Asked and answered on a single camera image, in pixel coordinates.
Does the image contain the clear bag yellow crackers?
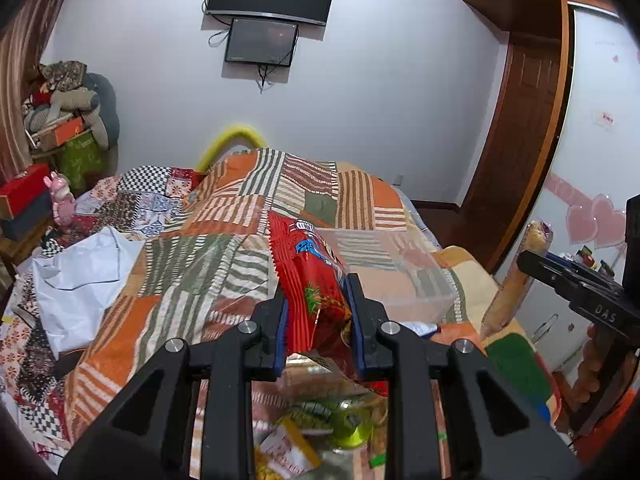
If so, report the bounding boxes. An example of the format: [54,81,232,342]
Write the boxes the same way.
[480,220,553,340]

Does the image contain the red snack bag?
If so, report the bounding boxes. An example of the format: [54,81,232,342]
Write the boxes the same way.
[268,211,352,353]

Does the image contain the right hand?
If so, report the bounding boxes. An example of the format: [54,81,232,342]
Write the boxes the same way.
[570,324,638,410]

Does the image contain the yellow orange snack packet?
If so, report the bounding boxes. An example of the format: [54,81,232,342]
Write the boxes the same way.
[254,417,321,479]

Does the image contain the brown wooden door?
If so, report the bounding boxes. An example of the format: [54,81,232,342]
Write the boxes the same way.
[459,34,565,273]

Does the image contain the green jelly cup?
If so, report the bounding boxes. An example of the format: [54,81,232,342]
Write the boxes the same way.
[329,399,374,451]

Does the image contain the clear plastic storage bin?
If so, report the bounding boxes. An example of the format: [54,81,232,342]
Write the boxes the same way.
[319,229,457,324]

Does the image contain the patchwork striped quilt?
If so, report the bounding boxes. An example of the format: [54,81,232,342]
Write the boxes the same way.
[0,147,569,476]

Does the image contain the pink plush toy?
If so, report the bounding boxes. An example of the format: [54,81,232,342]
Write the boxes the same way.
[43,171,75,228]

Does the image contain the red gift box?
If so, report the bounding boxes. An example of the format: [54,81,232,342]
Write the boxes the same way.
[0,164,50,220]

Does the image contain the green gift bag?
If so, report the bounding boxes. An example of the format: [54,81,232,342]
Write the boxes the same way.
[58,130,107,196]

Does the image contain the orange shoe box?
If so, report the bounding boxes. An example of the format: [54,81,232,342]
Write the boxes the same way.
[35,117,84,152]

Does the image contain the yellow curved headboard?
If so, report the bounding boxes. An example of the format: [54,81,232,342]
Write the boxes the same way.
[194,125,268,172]

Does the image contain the pile of folded clothes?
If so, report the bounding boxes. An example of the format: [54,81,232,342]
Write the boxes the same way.
[22,61,120,152]

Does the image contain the striped pink curtain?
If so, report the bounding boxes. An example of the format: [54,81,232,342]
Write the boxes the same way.
[1,0,64,182]

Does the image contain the small black wall monitor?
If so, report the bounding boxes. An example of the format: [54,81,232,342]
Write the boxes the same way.
[224,18,298,67]

